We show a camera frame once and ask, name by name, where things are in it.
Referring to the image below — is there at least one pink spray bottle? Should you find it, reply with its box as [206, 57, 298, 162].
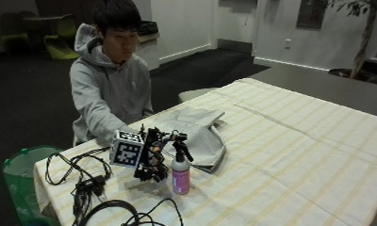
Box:
[169, 139, 194, 196]

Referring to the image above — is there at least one white marker cube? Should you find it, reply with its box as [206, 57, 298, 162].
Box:
[107, 129, 145, 168]

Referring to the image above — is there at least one black power adapter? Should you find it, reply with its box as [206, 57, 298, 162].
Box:
[74, 175, 107, 198]

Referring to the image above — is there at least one grey folded cloth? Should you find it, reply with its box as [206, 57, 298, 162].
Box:
[150, 106, 227, 174]

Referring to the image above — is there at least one white chair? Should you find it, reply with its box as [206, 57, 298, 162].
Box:
[177, 87, 219, 104]

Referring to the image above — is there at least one the person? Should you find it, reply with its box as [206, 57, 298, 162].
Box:
[68, 0, 155, 147]

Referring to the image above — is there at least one striped cream tablecloth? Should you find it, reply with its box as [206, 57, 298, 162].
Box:
[33, 77, 377, 226]

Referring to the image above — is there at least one white counter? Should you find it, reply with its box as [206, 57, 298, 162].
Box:
[134, 32, 161, 72]

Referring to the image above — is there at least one black bag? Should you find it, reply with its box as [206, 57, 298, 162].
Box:
[137, 20, 159, 37]

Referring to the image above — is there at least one green chair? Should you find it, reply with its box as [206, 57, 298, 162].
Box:
[0, 11, 32, 53]
[41, 13, 79, 60]

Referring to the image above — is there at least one dark round table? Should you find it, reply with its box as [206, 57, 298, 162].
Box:
[21, 14, 62, 50]

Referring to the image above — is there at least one dark plant pot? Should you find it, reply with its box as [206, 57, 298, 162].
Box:
[327, 67, 377, 87]

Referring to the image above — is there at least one dark framed picture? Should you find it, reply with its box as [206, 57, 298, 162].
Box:
[295, 0, 328, 30]

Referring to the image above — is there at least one indoor tree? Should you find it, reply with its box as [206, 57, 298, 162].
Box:
[320, 0, 377, 79]

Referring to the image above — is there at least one black coiled cable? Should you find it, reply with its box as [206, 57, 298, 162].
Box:
[70, 197, 186, 226]

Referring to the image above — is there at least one black looped cable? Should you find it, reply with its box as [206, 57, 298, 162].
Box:
[44, 146, 113, 186]

